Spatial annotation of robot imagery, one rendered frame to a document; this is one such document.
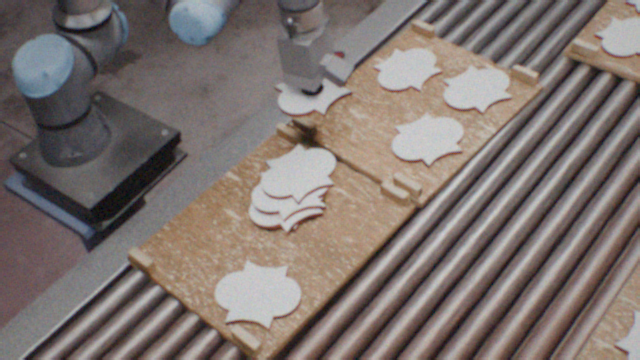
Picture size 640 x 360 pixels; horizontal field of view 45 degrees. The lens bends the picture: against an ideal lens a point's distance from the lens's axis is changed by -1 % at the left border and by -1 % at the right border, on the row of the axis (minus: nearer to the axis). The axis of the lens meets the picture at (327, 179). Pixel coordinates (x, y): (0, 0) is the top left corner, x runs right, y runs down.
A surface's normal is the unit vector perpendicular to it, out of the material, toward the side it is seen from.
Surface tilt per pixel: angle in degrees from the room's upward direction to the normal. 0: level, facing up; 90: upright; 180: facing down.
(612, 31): 0
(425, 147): 0
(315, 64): 90
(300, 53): 90
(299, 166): 0
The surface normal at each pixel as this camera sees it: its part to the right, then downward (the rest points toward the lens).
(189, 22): -0.36, 0.70
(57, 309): -0.10, -0.67
